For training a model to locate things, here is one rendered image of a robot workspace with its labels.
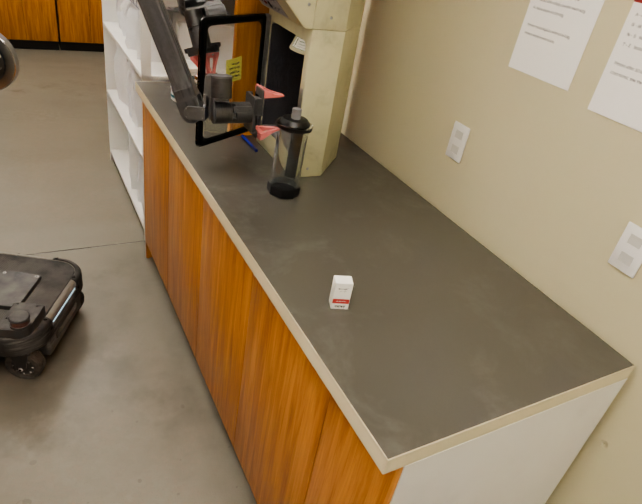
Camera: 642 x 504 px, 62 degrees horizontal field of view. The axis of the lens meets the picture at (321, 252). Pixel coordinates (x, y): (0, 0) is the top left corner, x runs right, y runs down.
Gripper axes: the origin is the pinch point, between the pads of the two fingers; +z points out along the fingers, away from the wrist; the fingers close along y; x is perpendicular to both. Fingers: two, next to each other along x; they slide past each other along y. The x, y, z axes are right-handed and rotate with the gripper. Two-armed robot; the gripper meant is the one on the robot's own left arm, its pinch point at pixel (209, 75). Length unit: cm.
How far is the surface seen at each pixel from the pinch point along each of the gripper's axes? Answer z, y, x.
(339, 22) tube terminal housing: -6.3, -42.9, -13.9
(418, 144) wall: 36, -50, -40
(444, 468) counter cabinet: 82, -90, 56
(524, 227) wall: 58, -90, -15
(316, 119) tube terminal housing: 19.9, -29.6, -11.7
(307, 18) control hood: -8.8, -38.3, -4.7
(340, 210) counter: 47, -40, 0
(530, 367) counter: 74, -101, 28
